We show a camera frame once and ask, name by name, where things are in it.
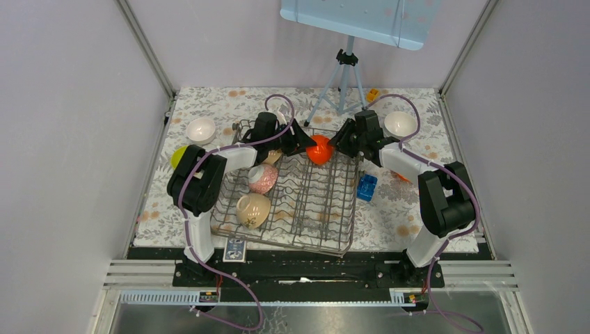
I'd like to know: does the orange toy block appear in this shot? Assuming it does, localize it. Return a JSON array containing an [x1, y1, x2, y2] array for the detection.
[[365, 88, 381, 103]]

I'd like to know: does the blue playing card box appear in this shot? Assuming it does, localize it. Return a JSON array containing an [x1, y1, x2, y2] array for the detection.
[[222, 238, 247, 263]]

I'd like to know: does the near beige patterned bowl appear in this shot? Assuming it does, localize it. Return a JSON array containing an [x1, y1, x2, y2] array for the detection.
[[236, 193, 271, 230]]

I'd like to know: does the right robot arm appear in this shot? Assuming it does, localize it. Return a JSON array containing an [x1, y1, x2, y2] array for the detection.
[[328, 110, 480, 287]]

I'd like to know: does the floral tablecloth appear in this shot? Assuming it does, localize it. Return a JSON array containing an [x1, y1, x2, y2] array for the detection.
[[133, 87, 454, 251]]

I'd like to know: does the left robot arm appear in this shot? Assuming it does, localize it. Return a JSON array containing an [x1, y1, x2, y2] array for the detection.
[[167, 112, 316, 286]]

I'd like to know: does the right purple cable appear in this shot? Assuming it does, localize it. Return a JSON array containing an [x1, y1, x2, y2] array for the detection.
[[366, 93, 485, 334]]

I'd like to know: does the purple cable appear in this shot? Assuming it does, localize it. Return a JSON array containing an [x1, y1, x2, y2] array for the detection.
[[177, 94, 296, 332], [366, 93, 485, 334]]

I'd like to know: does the grey wire dish rack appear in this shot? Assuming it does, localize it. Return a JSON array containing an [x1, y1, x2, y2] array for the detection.
[[209, 118, 365, 258]]

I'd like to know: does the yellow-green bowl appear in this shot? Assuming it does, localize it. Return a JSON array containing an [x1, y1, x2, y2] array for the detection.
[[170, 145, 188, 169]]

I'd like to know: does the far beige patterned bowl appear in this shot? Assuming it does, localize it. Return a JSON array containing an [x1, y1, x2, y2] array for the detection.
[[263, 150, 282, 165]]

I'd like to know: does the pink patterned bowl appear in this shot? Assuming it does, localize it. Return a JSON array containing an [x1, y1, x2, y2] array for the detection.
[[248, 164, 278, 195]]

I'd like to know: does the light blue tripod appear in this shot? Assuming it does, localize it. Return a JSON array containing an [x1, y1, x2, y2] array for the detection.
[[303, 35, 367, 127]]

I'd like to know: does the orange bowl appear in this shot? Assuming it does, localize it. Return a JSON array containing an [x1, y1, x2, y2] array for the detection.
[[391, 171, 412, 183], [306, 134, 334, 166]]

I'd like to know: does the white ribbed bowl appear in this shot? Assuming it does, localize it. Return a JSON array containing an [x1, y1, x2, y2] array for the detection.
[[383, 111, 417, 139]]

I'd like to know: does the light blue board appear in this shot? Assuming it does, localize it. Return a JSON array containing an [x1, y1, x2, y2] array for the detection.
[[280, 0, 441, 51]]

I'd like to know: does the beige patterned bowl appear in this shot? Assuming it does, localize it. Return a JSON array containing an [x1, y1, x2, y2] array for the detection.
[[263, 150, 282, 165], [236, 193, 271, 230]]

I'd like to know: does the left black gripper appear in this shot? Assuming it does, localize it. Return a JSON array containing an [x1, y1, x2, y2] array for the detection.
[[266, 118, 317, 156]]

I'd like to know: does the blue toy block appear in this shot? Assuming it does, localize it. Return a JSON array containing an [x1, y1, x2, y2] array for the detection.
[[356, 174, 378, 202]]

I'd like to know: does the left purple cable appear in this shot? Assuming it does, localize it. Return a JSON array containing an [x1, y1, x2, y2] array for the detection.
[[177, 94, 296, 332]]

